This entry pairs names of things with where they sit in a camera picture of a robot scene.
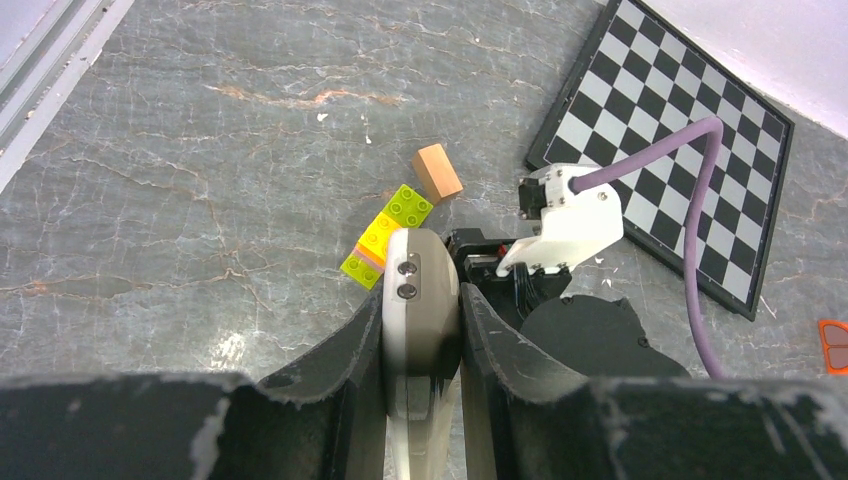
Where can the beige remote control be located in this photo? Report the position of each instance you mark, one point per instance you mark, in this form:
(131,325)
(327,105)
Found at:
(421,351)

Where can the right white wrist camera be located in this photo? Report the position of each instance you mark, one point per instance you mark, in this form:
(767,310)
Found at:
(572,227)

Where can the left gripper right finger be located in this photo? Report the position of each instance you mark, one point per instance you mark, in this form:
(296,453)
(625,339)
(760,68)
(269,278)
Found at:
(526,416)

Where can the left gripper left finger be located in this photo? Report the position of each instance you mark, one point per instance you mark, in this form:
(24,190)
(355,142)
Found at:
(331,418)

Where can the small wooden block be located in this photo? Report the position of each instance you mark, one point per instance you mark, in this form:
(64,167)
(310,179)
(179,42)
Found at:
(437,174)

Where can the orange tape roll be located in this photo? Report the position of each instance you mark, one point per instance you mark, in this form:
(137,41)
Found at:
(833,336)

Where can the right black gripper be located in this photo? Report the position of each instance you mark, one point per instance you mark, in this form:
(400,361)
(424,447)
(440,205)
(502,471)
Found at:
(590,335)

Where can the yellow green lego stack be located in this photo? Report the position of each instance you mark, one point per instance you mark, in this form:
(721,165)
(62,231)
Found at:
(405,209)

